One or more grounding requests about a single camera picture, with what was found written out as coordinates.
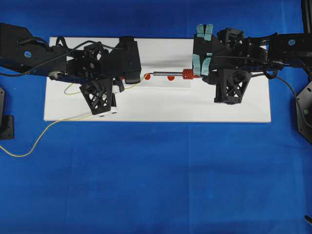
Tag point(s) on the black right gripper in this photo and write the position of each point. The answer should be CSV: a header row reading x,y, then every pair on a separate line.
x,y
229,48

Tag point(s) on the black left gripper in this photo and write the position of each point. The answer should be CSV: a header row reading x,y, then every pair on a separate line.
x,y
94,60

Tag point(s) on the red handled soldering iron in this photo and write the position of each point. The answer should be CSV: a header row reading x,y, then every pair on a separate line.
x,y
185,74

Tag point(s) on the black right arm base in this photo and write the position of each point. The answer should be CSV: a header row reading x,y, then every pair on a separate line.
x,y
304,98

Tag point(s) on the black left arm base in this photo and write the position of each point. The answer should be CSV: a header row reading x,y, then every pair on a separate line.
x,y
6,121

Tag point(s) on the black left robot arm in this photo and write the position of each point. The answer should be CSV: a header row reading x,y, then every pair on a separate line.
x,y
25,54

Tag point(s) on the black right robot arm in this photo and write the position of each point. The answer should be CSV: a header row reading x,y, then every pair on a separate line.
x,y
283,50

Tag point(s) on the small raised white plate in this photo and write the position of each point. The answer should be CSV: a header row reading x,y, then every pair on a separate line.
x,y
162,81

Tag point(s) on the large white foam board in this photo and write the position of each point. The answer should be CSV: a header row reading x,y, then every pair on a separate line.
x,y
162,105

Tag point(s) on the blue table cloth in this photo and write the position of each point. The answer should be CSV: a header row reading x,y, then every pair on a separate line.
x,y
154,178

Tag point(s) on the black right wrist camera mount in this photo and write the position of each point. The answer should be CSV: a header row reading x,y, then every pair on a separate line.
x,y
231,86

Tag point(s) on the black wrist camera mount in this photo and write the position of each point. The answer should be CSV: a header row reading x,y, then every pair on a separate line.
x,y
231,86
100,97

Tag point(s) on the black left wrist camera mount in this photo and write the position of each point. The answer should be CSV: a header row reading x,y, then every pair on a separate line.
x,y
100,97

